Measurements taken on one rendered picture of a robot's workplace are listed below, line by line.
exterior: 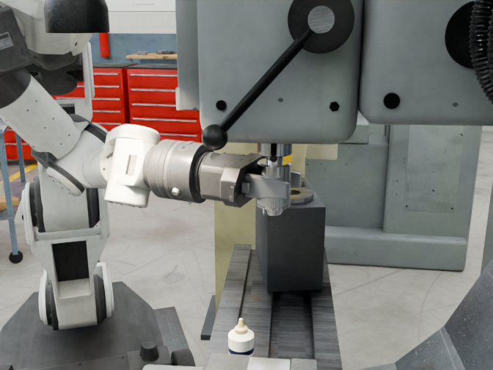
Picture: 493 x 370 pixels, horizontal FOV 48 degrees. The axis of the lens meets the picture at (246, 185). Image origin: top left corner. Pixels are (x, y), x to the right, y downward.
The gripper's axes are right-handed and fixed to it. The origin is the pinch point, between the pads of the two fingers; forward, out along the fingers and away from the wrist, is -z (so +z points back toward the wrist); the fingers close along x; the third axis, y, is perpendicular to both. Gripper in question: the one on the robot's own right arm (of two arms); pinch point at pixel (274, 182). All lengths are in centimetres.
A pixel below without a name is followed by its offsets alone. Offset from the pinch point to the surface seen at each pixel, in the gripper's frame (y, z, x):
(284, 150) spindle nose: -5.0, -1.8, -1.5
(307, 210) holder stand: 15.4, 4.8, 33.1
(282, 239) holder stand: 21.6, 9.1, 30.7
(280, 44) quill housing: -19.1, -3.7, -9.2
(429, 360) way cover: 33.7, -22.2, 18.3
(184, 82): -13.7, 10.6, -5.6
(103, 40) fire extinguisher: 21, 581, 739
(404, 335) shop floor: 124, -4, 177
